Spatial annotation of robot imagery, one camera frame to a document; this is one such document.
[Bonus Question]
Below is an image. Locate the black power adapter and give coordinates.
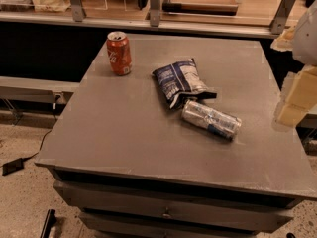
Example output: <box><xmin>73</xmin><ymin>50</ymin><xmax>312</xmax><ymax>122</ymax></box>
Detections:
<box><xmin>2</xmin><ymin>158</ymin><xmax>24</xmax><ymax>176</ymax></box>

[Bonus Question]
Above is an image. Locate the silver blue redbull can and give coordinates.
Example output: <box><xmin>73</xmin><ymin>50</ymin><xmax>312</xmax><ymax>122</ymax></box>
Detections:
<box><xmin>181</xmin><ymin>100</ymin><xmax>242</xmax><ymax>141</ymax></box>

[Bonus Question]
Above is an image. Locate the grey metal bench rail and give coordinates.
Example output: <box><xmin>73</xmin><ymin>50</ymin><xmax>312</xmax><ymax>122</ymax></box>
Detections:
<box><xmin>0</xmin><ymin>76</ymin><xmax>79</xmax><ymax>104</ymax></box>

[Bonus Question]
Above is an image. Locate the blue white chip bag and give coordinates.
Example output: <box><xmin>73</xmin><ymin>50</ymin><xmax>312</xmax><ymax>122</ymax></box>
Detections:
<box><xmin>152</xmin><ymin>59</ymin><xmax>217</xmax><ymax>109</ymax></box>

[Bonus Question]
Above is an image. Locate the orange soda can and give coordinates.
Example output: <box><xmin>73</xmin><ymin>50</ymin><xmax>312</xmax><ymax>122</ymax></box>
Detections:
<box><xmin>106</xmin><ymin>31</ymin><xmax>132</xmax><ymax>75</ymax></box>

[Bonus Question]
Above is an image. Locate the grey metal bracket left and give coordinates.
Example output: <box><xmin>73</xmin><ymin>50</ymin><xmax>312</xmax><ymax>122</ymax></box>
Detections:
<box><xmin>70</xmin><ymin>0</ymin><xmax>86</xmax><ymax>22</ymax></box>

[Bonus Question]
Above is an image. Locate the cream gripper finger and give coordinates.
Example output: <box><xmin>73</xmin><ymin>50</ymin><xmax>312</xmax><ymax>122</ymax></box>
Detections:
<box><xmin>275</xmin><ymin>65</ymin><xmax>317</xmax><ymax>128</ymax></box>
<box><xmin>270</xmin><ymin>27</ymin><xmax>295</xmax><ymax>52</ymax></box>

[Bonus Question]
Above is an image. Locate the grey metal bracket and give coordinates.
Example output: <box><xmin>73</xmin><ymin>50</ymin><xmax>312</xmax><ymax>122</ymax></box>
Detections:
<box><xmin>150</xmin><ymin>0</ymin><xmax>160</xmax><ymax>27</ymax></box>
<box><xmin>70</xmin><ymin>0</ymin><xmax>86</xmax><ymax>22</ymax></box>
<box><xmin>269</xmin><ymin>0</ymin><xmax>296</xmax><ymax>35</ymax></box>

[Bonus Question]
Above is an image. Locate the black power cable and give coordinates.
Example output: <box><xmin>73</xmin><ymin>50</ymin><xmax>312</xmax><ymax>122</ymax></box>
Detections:
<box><xmin>21</xmin><ymin>99</ymin><xmax>60</xmax><ymax>161</ymax></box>

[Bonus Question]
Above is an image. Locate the black object on floor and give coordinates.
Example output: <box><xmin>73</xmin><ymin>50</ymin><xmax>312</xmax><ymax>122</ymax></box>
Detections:
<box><xmin>40</xmin><ymin>209</ymin><xmax>56</xmax><ymax>238</ymax></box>

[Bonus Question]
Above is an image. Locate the grey metal bracket right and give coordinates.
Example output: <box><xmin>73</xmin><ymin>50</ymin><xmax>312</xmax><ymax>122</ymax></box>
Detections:
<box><xmin>269</xmin><ymin>0</ymin><xmax>296</xmax><ymax>35</ymax></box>

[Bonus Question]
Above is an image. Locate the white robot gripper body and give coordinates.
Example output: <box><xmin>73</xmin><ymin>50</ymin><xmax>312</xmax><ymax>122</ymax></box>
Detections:
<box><xmin>292</xmin><ymin>4</ymin><xmax>317</xmax><ymax>65</ymax></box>

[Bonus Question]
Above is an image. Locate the grey drawer cabinet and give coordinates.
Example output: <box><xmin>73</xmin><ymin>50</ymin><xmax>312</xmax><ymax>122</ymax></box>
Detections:
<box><xmin>37</xmin><ymin>35</ymin><xmax>317</xmax><ymax>238</ymax></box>

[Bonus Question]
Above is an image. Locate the grey metal bracket middle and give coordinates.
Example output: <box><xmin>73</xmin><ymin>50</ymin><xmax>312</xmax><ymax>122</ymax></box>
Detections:
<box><xmin>150</xmin><ymin>0</ymin><xmax>160</xmax><ymax>27</ymax></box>

